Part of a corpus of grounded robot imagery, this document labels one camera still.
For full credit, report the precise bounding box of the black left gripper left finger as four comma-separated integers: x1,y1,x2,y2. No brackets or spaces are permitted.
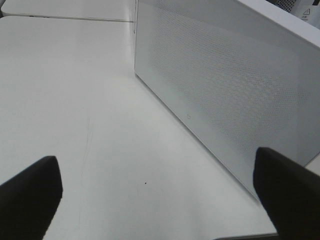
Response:
0,156,63,240

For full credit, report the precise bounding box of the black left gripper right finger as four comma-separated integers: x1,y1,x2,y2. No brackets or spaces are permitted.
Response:
253,147,320,240

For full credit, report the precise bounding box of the white microwave door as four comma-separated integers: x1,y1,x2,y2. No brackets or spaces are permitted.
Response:
134,0,320,193

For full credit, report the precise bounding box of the white warning label sticker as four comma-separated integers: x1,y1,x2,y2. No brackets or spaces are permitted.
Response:
297,5,316,24

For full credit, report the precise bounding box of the white microwave oven body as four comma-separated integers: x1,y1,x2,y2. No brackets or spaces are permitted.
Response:
267,0,320,29

